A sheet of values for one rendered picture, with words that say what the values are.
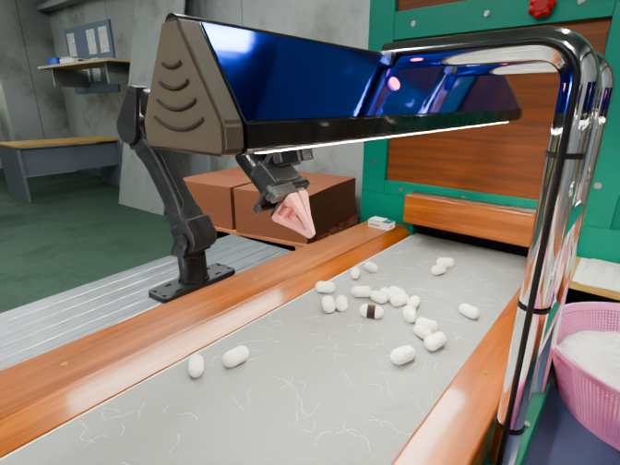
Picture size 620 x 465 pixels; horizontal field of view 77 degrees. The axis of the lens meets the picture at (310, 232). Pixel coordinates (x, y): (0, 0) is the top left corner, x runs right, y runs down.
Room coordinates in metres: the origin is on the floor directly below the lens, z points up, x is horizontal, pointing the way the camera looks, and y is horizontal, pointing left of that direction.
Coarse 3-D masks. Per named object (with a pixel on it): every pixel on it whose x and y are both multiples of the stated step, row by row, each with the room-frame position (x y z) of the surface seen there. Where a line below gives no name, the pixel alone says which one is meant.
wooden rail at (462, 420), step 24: (504, 312) 0.52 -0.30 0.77; (504, 336) 0.46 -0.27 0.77; (480, 360) 0.41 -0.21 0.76; (504, 360) 0.41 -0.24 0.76; (456, 384) 0.36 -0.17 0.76; (480, 384) 0.36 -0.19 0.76; (432, 408) 0.33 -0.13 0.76; (456, 408) 0.33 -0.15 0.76; (480, 408) 0.33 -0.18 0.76; (432, 432) 0.30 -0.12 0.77; (456, 432) 0.30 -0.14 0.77; (480, 432) 0.30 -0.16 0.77; (408, 456) 0.27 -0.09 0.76; (432, 456) 0.27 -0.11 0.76; (456, 456) 0.27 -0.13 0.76; (480, 456) 0.29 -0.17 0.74
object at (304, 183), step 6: (252, 180) 0.69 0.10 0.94; (294, 180) 0.68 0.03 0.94; (300, 180) 0.68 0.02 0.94; (306, 180) 0.70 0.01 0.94; (258, 186) 0.67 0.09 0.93; (270, 186) 0.63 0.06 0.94; (294, 186) 0.67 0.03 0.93; (300, 186) 0.68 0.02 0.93; (306, 186) 0.70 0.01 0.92; (264, 192) 0.63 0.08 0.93; (270, 192) 0.62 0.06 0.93; (258, 198) 0.64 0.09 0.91; (264, 198) 0.64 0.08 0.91; (258, 204) 0.64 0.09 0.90; (264, 204) 0.66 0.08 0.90; (270, 204) 0.67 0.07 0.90; (276, 204) 0.68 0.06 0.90; (258, 210) 0.64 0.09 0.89; (264, 210) 0.66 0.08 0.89
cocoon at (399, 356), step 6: (402, 348) 0.44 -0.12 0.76; (408, 348) 0.44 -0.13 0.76; (390, 354) 0.44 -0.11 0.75; (396, 354) 0.43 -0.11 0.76; (402, 354) 0.43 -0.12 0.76; (408, 354) 0.43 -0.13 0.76; (414, 354) 0.44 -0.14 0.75; (396, 360) 0.43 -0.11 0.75; (402, 360) 0.43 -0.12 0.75; (408, 360) 0.43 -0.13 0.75
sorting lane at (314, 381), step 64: (384, 256) 0.81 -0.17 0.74; (448, 256) 0.81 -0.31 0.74; (256, 320) 0.54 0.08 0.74; (320, 320) 0.54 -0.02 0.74; (384, 320) 0.54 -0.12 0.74; (448, 320) 0.54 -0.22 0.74; (192, 384) 0.39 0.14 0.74; (256, 384) 0.39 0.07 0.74; (320, 384) 0.39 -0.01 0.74; (384, 384) 0.39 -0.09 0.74; (448, 384) 0.39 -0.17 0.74; (64, 448) 0.30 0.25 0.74; (128, 448) 0.30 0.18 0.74; (192, 448) 0.30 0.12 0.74; (256, 448) 0.30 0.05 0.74; (320, 448) 0.30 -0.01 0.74; (384, 448) 0.30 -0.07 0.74
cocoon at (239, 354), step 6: (234, 348) 0.44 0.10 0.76; (240, 348) 0.44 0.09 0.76; (246, 348) 0.44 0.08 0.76; (228, 354) 0.43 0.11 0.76; (234, 354) 0.43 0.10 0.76; (240, 354) 0.43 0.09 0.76; (246, 354) 0.44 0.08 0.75; (222, 360) 0.42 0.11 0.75; (228, 360) 0.42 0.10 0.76; (234, 360) 0.42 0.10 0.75; (240, 360) 0.43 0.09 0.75; (228, 366) 0.42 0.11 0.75
